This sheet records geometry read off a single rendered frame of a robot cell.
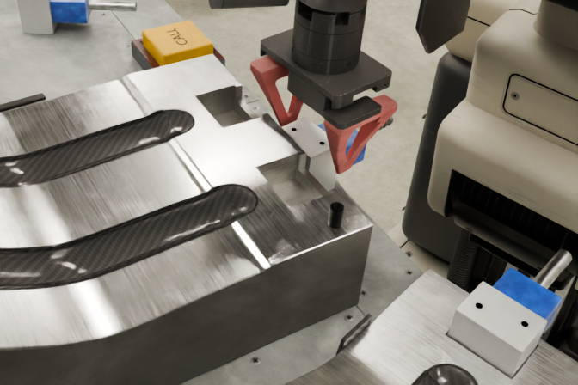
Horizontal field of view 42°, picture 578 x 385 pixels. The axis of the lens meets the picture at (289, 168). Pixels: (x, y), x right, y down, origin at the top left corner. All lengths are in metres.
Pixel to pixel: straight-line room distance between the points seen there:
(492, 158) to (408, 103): 1.48
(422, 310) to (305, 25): 0.24
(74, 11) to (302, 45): 0.39
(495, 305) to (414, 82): 1.89
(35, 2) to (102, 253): 0.45
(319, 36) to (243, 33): 1.95
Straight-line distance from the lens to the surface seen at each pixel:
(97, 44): 0.92
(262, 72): 0.67
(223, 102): 0.69
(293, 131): 0.70
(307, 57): 0.62
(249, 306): 0.54
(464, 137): 0.83
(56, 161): 0.63
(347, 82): 0.61
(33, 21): 0.95
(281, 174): 0.61
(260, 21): 2.62
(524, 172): 0.81
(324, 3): 0.59
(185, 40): 0.85
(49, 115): 0.67
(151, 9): 0.99
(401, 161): 2.06
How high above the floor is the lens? 1.27
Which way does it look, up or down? 40 degrees down
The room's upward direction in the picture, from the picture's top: 5 degrees clockwise
